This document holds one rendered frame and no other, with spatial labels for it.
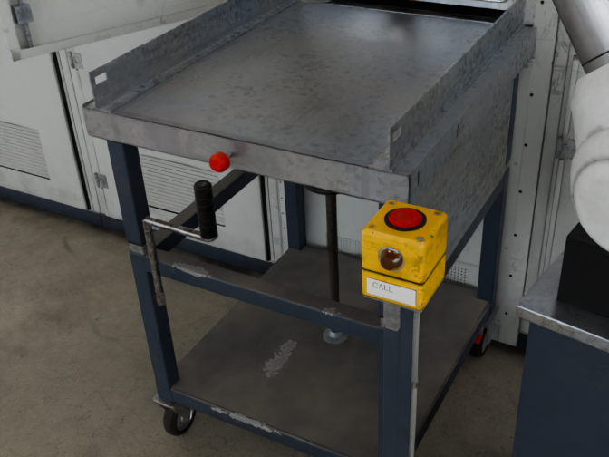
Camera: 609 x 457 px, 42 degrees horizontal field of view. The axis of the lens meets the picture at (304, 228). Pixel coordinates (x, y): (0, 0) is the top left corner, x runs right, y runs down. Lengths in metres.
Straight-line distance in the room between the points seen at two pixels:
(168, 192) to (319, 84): 1.07
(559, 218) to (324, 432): 0.71
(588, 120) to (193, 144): 0.70
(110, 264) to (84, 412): 0.63
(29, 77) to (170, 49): 1.09
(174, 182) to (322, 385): 0.90
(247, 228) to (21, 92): 0.86
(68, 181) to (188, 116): 1.39
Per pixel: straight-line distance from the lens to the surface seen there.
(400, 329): 1.02
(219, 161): 1.25
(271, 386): 1.78
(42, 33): 1.79
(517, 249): 1.98
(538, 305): 1.07
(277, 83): 1.46
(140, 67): 1.51
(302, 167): 1.22
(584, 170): 0.81
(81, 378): 2.16
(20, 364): 2.26
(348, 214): 2.11
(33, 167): 2.81
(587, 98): 0.83
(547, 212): 1.91
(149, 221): 1.45
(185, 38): 1.62
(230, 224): 2.34
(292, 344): 1.87
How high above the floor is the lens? 1.40
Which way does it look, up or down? 33 degrees down
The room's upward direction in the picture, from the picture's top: 3 degrees counter-clockwise
